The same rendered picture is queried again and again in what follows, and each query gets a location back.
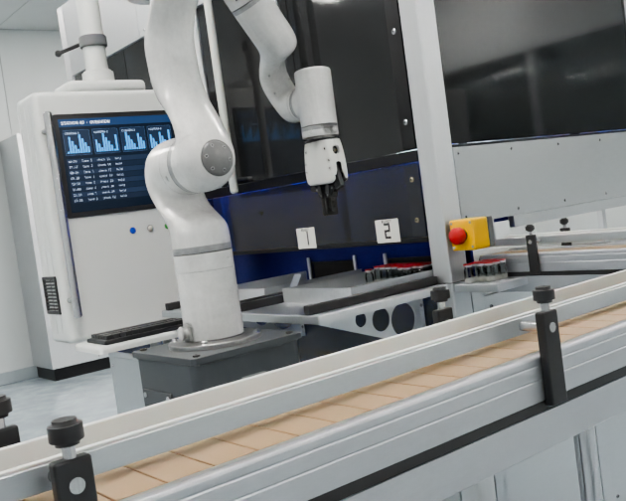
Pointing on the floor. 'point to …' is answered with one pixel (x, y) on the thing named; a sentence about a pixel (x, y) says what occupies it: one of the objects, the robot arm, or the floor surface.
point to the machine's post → (436, 165)
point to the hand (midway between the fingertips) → (329, 206)
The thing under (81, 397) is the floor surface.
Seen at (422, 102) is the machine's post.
